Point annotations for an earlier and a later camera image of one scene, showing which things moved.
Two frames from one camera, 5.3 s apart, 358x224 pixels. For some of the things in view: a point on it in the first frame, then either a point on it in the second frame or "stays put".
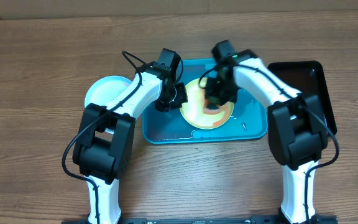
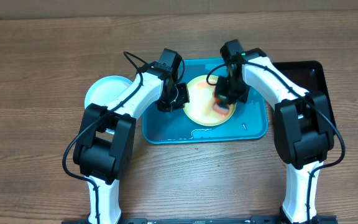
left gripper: (182, 98) stays put
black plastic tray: (307, 77) stays put
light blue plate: (105, 89) stays put
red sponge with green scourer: (211, 108) → (219, 109)
